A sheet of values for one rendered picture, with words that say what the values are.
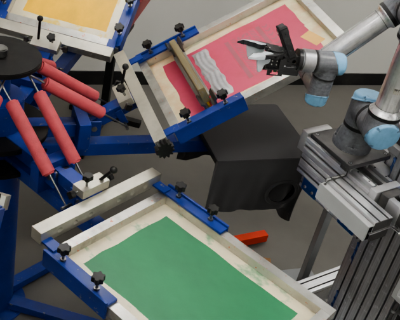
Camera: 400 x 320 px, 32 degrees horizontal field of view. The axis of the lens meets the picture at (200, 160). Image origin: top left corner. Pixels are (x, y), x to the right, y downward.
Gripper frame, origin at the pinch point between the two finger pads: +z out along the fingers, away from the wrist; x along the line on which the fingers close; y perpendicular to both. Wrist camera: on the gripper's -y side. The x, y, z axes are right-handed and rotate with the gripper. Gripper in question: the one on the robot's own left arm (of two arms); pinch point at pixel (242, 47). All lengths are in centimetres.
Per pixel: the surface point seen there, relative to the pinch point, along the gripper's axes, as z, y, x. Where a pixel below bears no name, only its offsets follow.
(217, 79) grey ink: -10, 34, 59
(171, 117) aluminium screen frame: 9, 47, 45
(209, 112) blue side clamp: -3, 40, 37
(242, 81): -19, 31, 52
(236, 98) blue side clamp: -13, 33, 38
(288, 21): -41, 11, 76
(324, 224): -85, 113, 76
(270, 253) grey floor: -74, 155, 108
